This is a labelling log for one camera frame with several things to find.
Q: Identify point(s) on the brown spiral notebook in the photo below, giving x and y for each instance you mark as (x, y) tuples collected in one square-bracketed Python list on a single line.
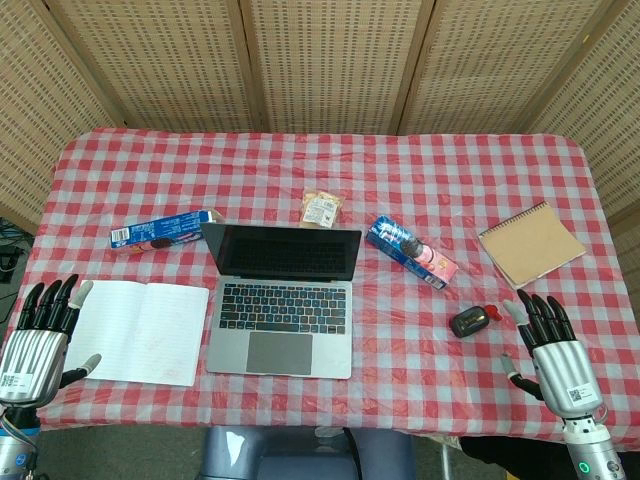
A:
[(532, 245)]

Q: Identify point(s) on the small red clip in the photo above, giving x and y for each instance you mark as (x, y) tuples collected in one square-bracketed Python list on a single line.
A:
[(495, 312)]

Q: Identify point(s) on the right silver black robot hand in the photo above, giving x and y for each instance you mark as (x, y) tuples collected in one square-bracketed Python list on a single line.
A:
[(562, 367)]

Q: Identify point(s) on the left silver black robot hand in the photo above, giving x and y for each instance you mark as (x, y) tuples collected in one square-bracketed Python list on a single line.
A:
[(32, 352)]

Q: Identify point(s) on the grey laptop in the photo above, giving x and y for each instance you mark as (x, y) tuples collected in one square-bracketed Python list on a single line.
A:
[(280, 320)]

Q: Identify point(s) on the woven bamboo folding screen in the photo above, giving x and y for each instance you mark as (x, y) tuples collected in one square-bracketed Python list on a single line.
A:
[(330, 60)]

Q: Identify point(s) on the clear snack packet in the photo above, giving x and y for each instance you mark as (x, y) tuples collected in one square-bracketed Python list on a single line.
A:
[(320, 207)]

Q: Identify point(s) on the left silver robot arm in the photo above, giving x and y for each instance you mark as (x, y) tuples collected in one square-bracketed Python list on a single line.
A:
[(15, 445)]

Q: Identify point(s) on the red white checkered tablecloth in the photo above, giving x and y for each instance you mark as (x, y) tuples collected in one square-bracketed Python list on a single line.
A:
[(400, 170)]

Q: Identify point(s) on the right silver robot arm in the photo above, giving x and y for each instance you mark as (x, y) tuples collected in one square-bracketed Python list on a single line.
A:
[(592, 450)]

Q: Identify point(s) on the open white lined notebook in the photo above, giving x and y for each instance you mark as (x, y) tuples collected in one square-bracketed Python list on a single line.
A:
[(140, 332)]

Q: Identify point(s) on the blue cookie box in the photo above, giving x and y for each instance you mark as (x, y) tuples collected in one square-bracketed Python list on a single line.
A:
[(412, 252), (165, 232)]

